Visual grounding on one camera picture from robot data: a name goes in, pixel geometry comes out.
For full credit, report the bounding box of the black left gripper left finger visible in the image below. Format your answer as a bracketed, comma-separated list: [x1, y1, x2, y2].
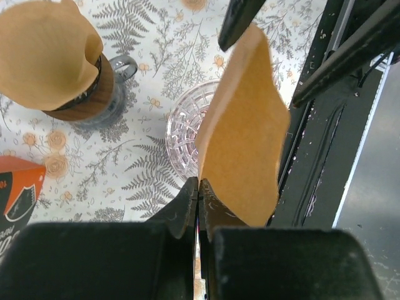
[1, 177, 198, 299]

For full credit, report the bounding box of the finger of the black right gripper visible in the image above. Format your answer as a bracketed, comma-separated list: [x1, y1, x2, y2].
[218, 0, 266, 52]
[292, 0, 399, 108]

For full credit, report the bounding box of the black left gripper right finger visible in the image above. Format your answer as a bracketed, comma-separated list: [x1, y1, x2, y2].
[199, 180, 383, 299]

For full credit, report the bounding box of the orange coffee filter box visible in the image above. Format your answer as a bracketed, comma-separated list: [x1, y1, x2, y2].
[0, 156, 46, 256]

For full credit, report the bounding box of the round wooden dripper holder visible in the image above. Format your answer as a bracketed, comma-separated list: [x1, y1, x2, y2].
[42, 54, 117, 122]

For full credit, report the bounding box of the brown paper coffee filter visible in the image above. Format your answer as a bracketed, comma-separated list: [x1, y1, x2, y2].
[1, 1, 103, 111]

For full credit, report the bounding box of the floral patterned table mat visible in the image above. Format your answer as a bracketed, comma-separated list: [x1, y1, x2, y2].
[0, 0, 329, 226]

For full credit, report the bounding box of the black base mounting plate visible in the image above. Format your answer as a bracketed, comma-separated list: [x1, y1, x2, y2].
[268, 1, 399, 228]

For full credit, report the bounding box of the clear glass carafe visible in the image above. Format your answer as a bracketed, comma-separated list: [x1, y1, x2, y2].
[70, 55, 138, 131]

